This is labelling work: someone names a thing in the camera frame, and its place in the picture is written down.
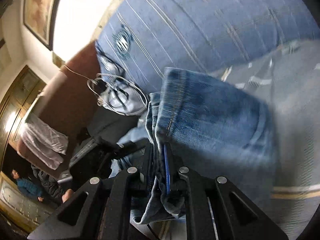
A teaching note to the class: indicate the framed wall picture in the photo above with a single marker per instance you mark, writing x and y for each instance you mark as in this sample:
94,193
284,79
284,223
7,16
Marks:
39,18

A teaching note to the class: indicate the person's left hand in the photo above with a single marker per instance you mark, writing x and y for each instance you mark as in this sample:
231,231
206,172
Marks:
67,195

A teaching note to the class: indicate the white folded towel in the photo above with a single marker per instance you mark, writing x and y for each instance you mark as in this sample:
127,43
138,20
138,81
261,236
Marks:
44,142

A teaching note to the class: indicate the brown upholstered headboard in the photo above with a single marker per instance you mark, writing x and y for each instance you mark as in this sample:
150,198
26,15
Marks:
66,104

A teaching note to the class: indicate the blue denim jeans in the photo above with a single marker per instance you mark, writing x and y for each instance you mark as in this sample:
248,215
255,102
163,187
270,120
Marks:
217,130

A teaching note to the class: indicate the person in blue jacket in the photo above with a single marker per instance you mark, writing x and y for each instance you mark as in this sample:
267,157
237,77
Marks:
28,188

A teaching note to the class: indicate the blue plaid pillow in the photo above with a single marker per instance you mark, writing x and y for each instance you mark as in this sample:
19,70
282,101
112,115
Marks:
146,36

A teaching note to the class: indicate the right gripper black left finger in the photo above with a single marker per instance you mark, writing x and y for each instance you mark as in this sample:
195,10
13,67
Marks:
100,209

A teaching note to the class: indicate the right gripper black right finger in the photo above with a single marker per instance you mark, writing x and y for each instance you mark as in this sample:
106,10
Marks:
215,208

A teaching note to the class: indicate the grey patterned bed sheet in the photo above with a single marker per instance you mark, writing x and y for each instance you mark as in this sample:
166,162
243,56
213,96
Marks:
288,80

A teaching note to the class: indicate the wooden wardrobe door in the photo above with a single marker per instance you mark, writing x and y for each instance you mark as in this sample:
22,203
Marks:
16,102

